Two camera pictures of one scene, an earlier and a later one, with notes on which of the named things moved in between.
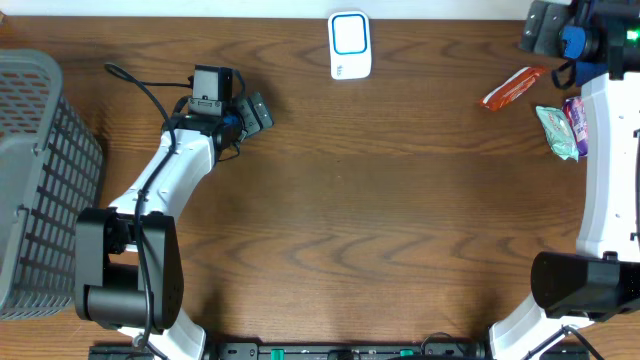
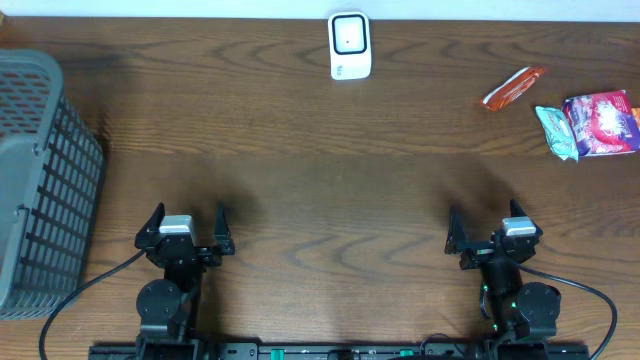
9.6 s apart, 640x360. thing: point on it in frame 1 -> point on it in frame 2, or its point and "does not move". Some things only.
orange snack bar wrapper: [513, 88] does not move
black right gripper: [543, 21] -> [478, 252]
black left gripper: [245, 118] -> [187, 250]
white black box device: [349, 34] does not move
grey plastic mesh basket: [51, 169] does not move
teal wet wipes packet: [558, 132] does not move
